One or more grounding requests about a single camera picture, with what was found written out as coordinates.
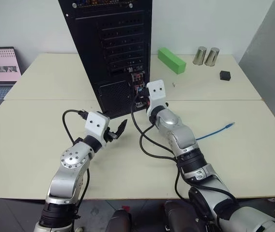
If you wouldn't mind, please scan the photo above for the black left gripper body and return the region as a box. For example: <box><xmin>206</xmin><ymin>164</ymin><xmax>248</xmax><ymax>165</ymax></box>
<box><xmin>104</xmin><ymin>126</ymin><xmax>117</xmax><ymax>143</ymax></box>

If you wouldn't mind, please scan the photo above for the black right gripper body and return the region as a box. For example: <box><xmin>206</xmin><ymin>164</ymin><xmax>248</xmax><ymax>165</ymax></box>
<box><xmin>141</xmin><ymin>93</ymin><xmax>152</xmax><ymax>110</ymax></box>

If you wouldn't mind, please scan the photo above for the blue ethernet cable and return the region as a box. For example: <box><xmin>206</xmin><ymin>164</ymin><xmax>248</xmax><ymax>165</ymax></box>
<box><xmin>195</xmin><ymin>122</ymin><xmax>236</xmax><ymax>141</ymax></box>

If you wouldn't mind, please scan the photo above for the black computer tower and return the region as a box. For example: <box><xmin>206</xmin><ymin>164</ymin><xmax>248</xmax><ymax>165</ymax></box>
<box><xmin>58</xmin><ymin>0</ymin><xmax>152</xmax><ymax>120</ymax></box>

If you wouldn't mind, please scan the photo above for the green rectangular block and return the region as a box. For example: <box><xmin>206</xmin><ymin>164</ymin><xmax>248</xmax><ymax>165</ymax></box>
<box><xmin>158</xmin><ymin>47</ymin><xmax>187</xmax><ymax>75</ymax></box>

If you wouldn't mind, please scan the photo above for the silver metal cup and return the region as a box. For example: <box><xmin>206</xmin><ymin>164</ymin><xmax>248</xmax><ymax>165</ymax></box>
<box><xmin>204</xmin><ymin>47</ymin><xmax>220</xmax><ymax>67</ymax></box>
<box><xmin>192</xmin><ymin>46</ymin><xmax>208</xmax><ymax>66</ymax></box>

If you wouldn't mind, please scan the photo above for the small black box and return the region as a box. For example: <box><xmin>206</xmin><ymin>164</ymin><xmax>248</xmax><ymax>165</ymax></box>
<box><xmin>219</xmin><ymin>70</ymin><xmax>232</xmax><ymax>82</ymax></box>

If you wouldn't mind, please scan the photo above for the dark rounded shape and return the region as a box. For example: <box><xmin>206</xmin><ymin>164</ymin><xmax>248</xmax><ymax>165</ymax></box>
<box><xmin>107</xmin><ymin>208</ymin><xmax>132</xmax><ymax>232</ymax></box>

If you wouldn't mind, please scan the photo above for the grey partition panel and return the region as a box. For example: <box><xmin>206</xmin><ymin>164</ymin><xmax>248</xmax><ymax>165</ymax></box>
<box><xmin>238</xmin><ymin>0</ymin><xmax>275</xmax><ymax>144</ymax></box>

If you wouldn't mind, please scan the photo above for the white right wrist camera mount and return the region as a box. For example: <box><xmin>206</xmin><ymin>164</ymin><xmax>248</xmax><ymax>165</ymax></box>
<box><xmin>146</xmin><ymin>79</ymin><xmax>168</xmax><ymax>117</ymax></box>

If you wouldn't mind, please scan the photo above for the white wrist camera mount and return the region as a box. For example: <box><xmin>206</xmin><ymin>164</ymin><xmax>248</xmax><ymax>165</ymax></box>
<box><xmin>146</xmin><ymin>79</ymin><xmax>168</xmax><ymax>117</ymax></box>
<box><xmin>84</xmin><ymin>111</ymin><xmax>111</xmax><ymax>148</ymax></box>

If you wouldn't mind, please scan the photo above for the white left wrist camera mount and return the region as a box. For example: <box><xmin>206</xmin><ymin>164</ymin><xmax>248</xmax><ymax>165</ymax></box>
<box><xmin>84</xmin><ymin>111</ymin><xmax>111</xmax><ymax>148</ymax></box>

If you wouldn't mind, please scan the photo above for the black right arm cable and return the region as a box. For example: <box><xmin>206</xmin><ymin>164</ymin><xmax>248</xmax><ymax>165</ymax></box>
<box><xmin>130</xmin><ymin>92</ymin><xmax>237</xmax><ymax>202</ymax></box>

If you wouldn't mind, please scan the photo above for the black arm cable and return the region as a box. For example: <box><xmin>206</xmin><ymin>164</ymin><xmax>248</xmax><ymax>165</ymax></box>
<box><xmin>62</xmin><ymin>109</ymin><xmax>91</xmax><ymax>218</ymax></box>
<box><xmin>130</xmin><ymin>92</ymin><xmax>237</xmax><ymax>202</ymax></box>

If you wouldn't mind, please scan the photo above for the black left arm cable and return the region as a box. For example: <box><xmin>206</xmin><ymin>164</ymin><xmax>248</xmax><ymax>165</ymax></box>
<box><xmin>62</xmin><ymin>109</ymin><xmax>91</xmax><ymax>218</ymax></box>

